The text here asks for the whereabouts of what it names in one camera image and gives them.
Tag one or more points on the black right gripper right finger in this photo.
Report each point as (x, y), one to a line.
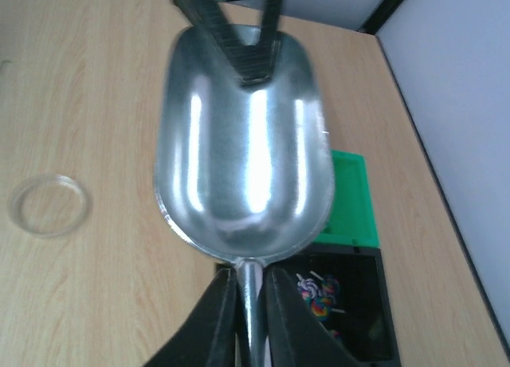
(296, 337)

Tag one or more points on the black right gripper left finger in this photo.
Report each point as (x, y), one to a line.
(207, 337)

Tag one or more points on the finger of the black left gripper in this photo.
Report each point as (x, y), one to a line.
(255, 62)

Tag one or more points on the metal scoop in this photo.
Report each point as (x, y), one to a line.
(243, 173)

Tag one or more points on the green bin with gummy candies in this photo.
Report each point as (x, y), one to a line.
(352, 220)

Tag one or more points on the black bin with lollipops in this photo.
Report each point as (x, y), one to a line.
(367, 328)

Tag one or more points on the clear jar lid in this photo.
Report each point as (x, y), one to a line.
(49, 205)

